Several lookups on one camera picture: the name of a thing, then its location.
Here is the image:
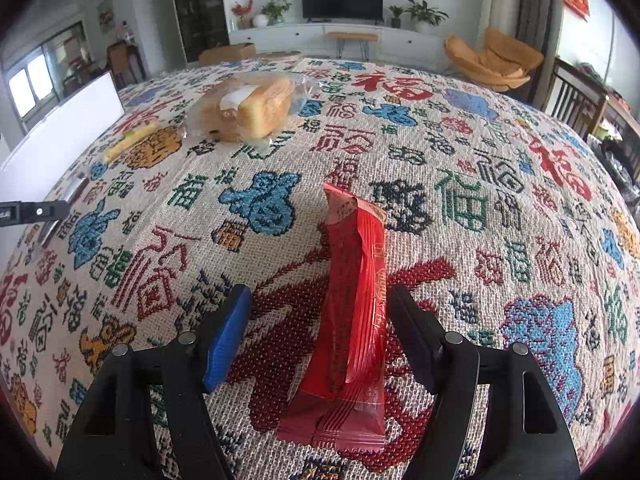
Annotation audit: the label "grey curtain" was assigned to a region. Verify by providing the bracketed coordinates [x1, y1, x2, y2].
[514, 0, 566, 68]

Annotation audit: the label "white cardboard box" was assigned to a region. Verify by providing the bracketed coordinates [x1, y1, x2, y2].
[0, 70, 126, 256]

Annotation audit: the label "packaged bread loaf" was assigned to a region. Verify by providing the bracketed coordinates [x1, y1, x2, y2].
[181, 72, 320, 144]

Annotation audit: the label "red snack packet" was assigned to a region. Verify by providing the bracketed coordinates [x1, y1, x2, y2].
[277, 183, 387, 452]

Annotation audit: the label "brown cardboard box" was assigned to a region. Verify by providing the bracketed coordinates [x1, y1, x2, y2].
[198, 42, 257, 66]

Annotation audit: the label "small potted plant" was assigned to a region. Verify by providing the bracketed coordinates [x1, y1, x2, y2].
[388, 6, 405, 29]

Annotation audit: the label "green plant left of tv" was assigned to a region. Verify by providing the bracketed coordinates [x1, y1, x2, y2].
[262, 0, 292, 25]

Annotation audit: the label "pale yellow snack bar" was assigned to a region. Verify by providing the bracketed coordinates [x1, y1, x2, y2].
[103, 122, 160, 164]

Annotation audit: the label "white round vase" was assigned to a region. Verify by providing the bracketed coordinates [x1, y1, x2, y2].
[252, 14, 269, 28]

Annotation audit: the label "dark tall display cabinet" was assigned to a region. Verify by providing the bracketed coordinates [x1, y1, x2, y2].
[174, 0, 229, 63]

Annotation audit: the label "orange butterfly chair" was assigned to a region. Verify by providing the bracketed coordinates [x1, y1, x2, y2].
[444, 27, 544, 92]

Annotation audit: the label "white tv cabinet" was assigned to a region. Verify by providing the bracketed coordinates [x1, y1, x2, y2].
[229, 23, 449, 73]

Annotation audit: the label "patterned woven tablecloth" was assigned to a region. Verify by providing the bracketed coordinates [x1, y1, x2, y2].
[1, 58, 639, 479]

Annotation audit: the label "dark wooden chair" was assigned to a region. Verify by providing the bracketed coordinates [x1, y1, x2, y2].
[542, 58, 608, 141]

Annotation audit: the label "small wooden stool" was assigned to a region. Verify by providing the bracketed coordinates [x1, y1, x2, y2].
[324, 30, 381, 62]

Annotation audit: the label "large green potted plant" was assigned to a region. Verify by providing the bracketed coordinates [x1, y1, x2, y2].
[406, 0, 449, 34]

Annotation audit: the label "red flowers in vase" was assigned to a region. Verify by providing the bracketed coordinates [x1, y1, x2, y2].
[231, 0, 254, 29]

